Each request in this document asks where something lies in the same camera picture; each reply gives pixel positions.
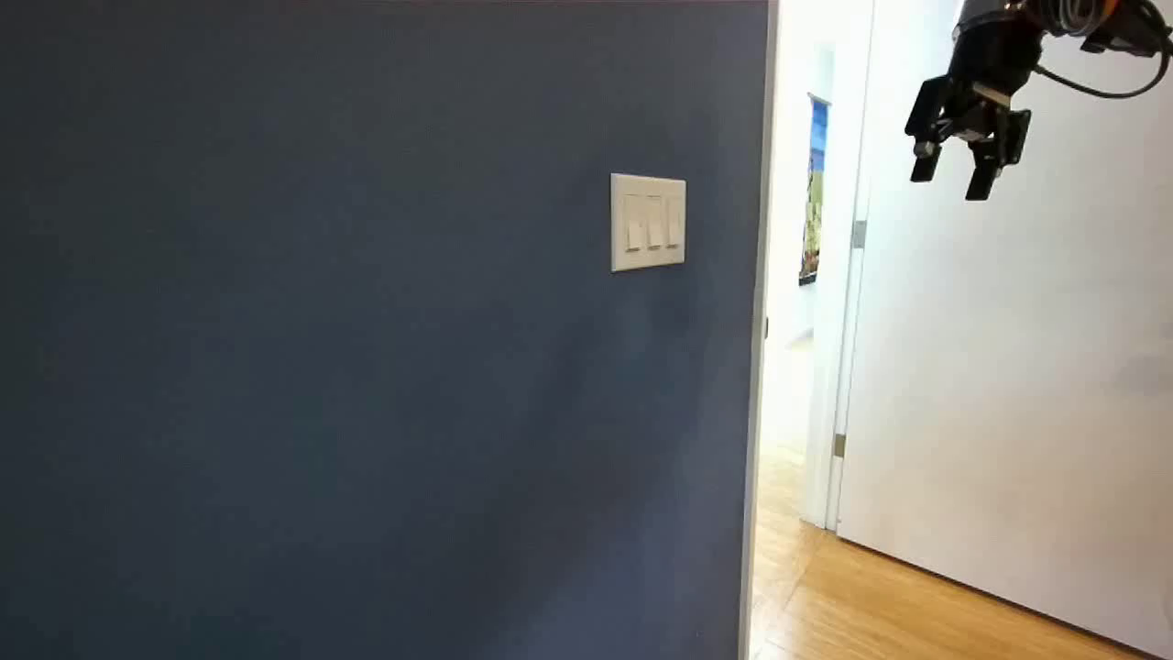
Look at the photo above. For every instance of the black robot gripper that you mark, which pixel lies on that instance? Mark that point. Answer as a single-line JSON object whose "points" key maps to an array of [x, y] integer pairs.
{"points": [[991, 55]]}

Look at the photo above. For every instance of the white light switch toggle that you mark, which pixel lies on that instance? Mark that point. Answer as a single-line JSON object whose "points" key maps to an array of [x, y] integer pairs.
{"points": [[655, 245], [631, 245], [674, 245]]}

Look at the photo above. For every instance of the metal door hinge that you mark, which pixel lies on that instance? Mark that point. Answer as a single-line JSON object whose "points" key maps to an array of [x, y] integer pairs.
{"points": [[841, 444], [861, 231]]}

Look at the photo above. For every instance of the white door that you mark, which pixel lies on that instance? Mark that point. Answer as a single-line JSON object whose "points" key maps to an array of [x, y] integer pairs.
{"points": [[1039, 369]]}

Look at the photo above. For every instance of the colourful wall poster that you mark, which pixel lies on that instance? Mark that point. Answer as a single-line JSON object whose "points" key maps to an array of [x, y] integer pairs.
{"points": [[816, 184]]}

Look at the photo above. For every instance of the white door frame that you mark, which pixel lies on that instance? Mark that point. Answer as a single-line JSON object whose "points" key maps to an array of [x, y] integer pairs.
{"points": [[845, 305]]}

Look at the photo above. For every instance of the white triple switch wall plate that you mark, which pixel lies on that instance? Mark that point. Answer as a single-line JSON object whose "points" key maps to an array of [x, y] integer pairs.
{"points": [[648, 221]]}

